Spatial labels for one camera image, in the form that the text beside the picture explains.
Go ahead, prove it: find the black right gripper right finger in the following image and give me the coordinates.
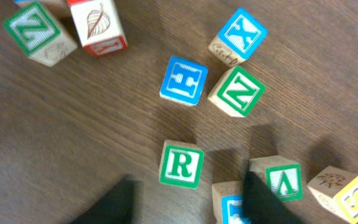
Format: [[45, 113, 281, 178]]
[[242, 171, 303, 224]]

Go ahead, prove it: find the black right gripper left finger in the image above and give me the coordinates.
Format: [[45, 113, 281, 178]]
[[70, 175, 135, 224]]

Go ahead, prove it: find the green V block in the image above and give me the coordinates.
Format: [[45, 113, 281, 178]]
[[249, 155, 303, 202]]

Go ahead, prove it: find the green Z block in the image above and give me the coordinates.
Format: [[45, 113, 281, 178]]
[[4, 1, 78, 67]]

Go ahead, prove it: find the green N block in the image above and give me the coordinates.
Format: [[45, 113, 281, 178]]
[[208, 65, 266, 118]]

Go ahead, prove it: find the green R block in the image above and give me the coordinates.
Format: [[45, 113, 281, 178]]
[[159, 139, 205, 189]]

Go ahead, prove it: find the blue H block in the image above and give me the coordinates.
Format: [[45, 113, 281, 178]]
[[160, 56, 208, 106]]

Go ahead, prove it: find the tilted red-edged block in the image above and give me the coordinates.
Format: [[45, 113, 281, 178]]
[[67, 0, 128, 57]]

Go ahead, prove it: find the yellow block near M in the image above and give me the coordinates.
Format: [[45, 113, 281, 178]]
[[307, 166, 358, 223]]

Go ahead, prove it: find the blue X block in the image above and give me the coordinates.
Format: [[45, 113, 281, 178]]
[[208, 7, 269, 67]]

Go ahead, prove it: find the blue D block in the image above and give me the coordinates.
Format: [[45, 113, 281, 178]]
[[13, 0, 71, 19]]

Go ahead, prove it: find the blue P block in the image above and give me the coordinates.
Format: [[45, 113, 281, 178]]
[[211, 181, 250, 224]]

